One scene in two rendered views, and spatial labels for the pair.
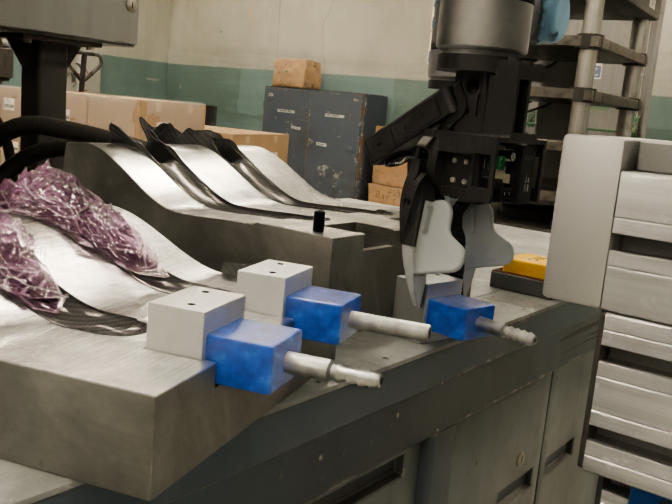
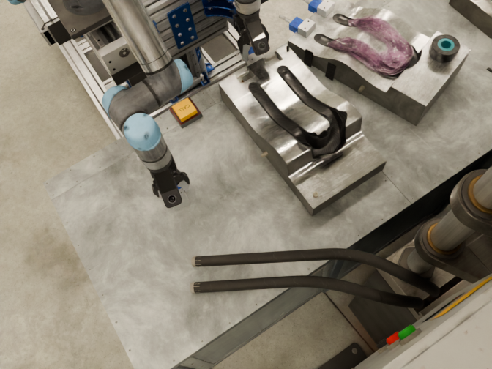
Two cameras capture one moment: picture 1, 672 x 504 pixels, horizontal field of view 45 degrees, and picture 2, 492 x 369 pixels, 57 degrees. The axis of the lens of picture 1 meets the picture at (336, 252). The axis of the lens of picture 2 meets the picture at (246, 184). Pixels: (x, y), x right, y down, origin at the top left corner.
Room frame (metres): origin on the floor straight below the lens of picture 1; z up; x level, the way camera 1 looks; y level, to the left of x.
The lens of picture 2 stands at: (1.61, 0.32, 2.03)
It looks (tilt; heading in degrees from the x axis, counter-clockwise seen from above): 65 degrees down; 211
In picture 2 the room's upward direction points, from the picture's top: 11 degrees counter-clockwise
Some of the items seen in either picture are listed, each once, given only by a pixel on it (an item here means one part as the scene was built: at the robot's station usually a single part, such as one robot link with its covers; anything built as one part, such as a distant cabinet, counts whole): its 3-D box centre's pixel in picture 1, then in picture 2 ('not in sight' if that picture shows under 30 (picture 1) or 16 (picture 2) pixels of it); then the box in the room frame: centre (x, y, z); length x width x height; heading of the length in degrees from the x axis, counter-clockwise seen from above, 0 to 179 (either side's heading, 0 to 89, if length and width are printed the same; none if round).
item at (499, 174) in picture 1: (479, 132); (248, 20); (0.68, -0.11, 0.99); 0.09 x 0.08 x 0.12; 44
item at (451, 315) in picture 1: (469, 319); (250, 52); (0.67, -0.12, 0.83); 0.13 x 0.05 x 0.05; 45
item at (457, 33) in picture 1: (485, 32); (246, 1); (0.68, -0.11, 1.07); 0.08 x 0.08 x 0.05
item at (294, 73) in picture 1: (297, 73); not in sight; (8.35, 0.55, 1.26); 0.42 x 0.33 x 0.29; 58
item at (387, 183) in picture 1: (415, 173); not in sight; (7.68, -0.69, 0.42); 0.86 x 0.33 x 0.83; 58
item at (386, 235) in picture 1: (357, 247); (272, 62); (0.72, -0.02, 0.87); 0.05 x 0.05 x 0.04; 53
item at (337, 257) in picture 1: (227, 211); (299, 121); (0.90, 0.13, 0.87); 0.50 x 0.26 x 0.14; 53
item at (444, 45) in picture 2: not in sight; (444, 48); (0.57, 0.47, 0.93); 0.08 x 0.08 x 0.04
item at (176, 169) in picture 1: (233, 170); (299, 107); (0.89, 0.12, 0.92); 0.35 x 0.16 x 0.09; 53
